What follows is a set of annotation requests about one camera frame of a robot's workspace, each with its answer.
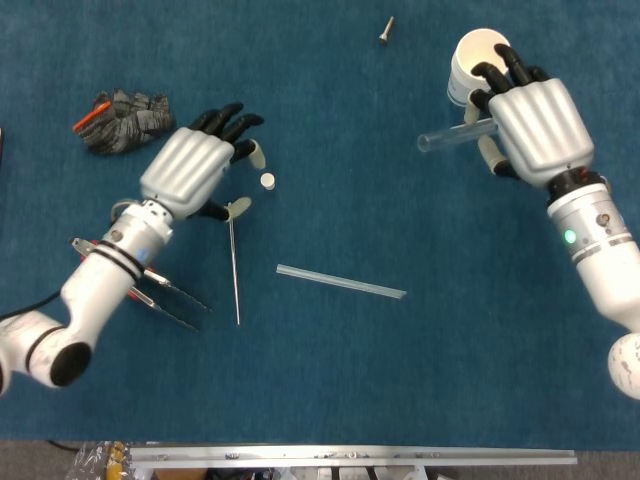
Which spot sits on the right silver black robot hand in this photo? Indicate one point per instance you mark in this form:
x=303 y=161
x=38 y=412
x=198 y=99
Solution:
x=540 y=130

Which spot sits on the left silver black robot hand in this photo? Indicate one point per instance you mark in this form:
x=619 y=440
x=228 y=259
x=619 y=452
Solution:
x=185 y=170

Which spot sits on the small white stopper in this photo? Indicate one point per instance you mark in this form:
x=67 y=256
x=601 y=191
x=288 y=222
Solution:
x=268 y=181

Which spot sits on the transparent glass test tube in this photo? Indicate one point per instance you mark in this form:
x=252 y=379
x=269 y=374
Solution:
x=450 y=137

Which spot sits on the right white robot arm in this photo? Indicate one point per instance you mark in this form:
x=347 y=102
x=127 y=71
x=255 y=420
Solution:
x=600 y=260

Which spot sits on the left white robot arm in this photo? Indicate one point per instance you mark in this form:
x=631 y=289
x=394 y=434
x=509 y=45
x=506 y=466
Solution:
x=95 y=285

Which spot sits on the black grey work glove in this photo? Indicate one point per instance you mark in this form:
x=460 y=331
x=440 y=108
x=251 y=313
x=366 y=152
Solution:
x=130 y=125

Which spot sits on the white paper cup stack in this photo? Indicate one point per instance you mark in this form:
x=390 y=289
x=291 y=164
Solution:
x=470 y=50

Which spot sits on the thin white rod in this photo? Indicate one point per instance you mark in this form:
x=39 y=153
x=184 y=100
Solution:
x=234 y=270

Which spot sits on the metal bolt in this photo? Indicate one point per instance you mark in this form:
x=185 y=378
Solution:
x=385 y=34

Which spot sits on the blue carpet table cover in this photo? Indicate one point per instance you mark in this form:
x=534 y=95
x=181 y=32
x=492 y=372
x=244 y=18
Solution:
x=350 y=380

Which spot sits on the crumpled clear plastic bag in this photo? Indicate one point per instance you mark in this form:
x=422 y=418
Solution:
x=97 y=462

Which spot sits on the aluminium frame rail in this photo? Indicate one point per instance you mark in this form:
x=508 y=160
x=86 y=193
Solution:
x=350 y=456

